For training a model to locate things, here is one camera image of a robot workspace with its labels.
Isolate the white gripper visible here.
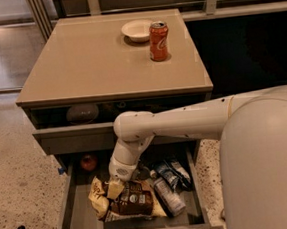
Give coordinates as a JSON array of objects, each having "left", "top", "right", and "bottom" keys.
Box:
[{"left": 105, "top": 156, "right": 150, "bottom": 200}]

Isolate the brown chip bag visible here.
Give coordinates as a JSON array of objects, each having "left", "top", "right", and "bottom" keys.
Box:
[{"left": 88, "top": 177, "right": 166, "bottom": 222}]

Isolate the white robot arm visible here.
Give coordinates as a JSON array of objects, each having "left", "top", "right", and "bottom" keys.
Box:
[{"left": 109, "top": 85, "right": 287, "bottom": 229}]

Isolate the open middle drawer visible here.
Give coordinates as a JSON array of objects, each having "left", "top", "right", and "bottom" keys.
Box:
[{"left": 58, "top": 142, "right": 224, "bottom": 229}]

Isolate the blue snack bag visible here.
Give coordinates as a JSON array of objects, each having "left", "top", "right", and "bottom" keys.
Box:
[{"left": 150, "top": 158, "right": 192, "bottom": 193}]

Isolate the top drawer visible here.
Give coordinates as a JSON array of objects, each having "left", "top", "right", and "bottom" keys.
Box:
[{"left": 31, "top": 113, "right": 213, "bottom": 157}]

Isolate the grey drawer cabinet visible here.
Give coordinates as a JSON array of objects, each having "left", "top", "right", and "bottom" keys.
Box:
[{"left": 8, "top": 6, "right": 227, "bottom": 229}]

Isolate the red apple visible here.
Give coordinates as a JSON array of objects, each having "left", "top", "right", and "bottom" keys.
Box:
[{"left": 80, "top": 154, "right": 98, "bottom": 172}]

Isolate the blue tape piece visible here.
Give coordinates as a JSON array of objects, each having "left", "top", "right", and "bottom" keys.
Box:
[{"left": 57, "top": 168, "right": 66, "bottom": 175}]

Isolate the white plastic bottle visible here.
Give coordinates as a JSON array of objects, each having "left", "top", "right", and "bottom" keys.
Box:
[{"left": 150, "top": 170, "right": 186, "bottom": 217}]

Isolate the dark round object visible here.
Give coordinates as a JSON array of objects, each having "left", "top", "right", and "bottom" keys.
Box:
[{"left": 66, "top": 103, "right": 99, "bottom": 125}]

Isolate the white bowl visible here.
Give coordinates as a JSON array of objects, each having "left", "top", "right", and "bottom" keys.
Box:
[{"left": 121, "top": 19, "right": 152, "bottom": 43}]

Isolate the orange soda can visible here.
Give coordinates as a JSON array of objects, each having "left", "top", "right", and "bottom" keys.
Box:
[{"left": 149, "top": 21, "right": 168, "bottom": 62}]

